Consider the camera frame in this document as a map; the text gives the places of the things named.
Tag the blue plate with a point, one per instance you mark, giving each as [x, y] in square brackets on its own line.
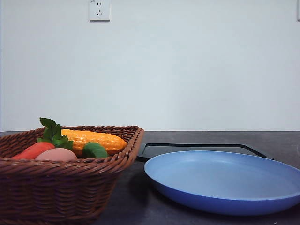
[224, 183]

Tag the brown egg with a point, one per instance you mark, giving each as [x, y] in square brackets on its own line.
[57, 155]

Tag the brown wicker basket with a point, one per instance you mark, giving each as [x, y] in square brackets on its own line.
[66, 191]

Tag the black serving tray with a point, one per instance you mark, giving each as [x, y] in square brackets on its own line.
[154, 150]

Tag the green toy cucumber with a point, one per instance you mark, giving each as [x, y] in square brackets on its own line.
[93, 150]

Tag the yellow toy corn cob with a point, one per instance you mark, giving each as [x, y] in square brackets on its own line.
[81, 138]

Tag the orange toy carrot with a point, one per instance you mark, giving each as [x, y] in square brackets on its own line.
[52, 138]

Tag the white wall socket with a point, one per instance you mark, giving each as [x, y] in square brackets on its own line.
[99, 11]

